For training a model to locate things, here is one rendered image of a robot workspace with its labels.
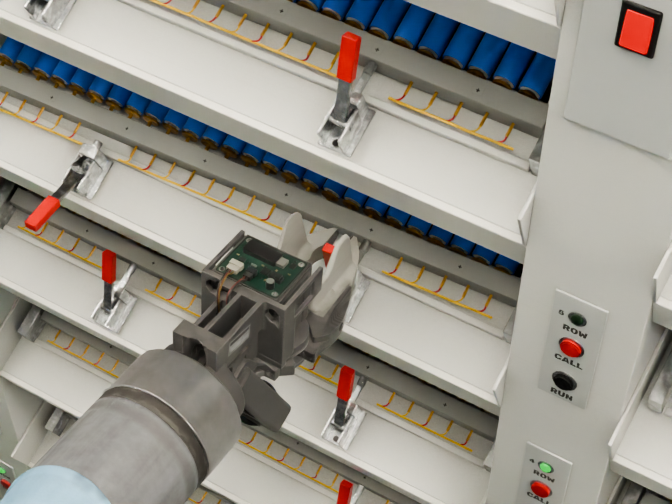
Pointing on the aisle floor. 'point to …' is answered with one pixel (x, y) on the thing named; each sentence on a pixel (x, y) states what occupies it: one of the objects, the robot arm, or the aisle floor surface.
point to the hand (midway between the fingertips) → (336, 251)
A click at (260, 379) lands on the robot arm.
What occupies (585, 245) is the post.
